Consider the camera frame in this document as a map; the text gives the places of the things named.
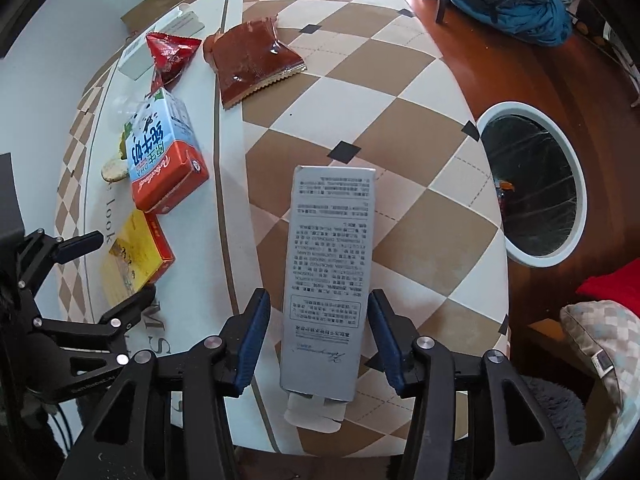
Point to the yellow and red box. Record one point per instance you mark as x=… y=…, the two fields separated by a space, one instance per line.
x=135 y=255

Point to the pile of discarded packets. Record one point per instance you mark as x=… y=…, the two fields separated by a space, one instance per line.
x=504 y=192

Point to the brown paper bag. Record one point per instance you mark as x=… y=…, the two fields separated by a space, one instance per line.
x=155 y=2

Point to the brown white checked tablecloth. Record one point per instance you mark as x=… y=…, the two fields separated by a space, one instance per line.
x=400 y=110

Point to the white card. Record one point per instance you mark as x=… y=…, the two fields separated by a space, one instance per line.
x=187 y=22

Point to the red triangular snack packet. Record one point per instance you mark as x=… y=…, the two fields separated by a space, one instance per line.
x=170 y=55

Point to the clear plastic wrapper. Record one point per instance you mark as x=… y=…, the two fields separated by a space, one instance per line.
x=125 y=110

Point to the blue and dark clothes pile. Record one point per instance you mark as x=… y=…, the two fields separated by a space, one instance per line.
x=530 y=25

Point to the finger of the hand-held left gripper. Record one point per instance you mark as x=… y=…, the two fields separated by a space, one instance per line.
x=82 y=243
x=132 y=307

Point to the brown torn snack wrapper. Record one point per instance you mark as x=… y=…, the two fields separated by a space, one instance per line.
x=250 y=60

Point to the grey printed carton box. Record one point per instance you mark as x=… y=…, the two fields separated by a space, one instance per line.
x=325 y=270

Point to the pale grey small box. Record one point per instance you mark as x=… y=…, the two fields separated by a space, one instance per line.
x=132 y=60

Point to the round pale biscuit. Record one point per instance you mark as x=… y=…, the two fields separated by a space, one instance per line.
x=112 y=170

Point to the red blanket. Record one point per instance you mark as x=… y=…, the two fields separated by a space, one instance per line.
x=615 y=285

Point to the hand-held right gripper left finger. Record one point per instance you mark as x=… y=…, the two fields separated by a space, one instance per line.
x=252 y=340

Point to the pastel checked pillow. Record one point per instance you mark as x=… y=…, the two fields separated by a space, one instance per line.
x=610 y=340

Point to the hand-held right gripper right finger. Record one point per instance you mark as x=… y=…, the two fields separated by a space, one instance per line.
x=385 y=340

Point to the white round waste bin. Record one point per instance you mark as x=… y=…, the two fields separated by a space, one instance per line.
x=535 y=160

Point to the blue and red milk carton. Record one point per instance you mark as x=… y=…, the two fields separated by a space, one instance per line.
x=165 y=170

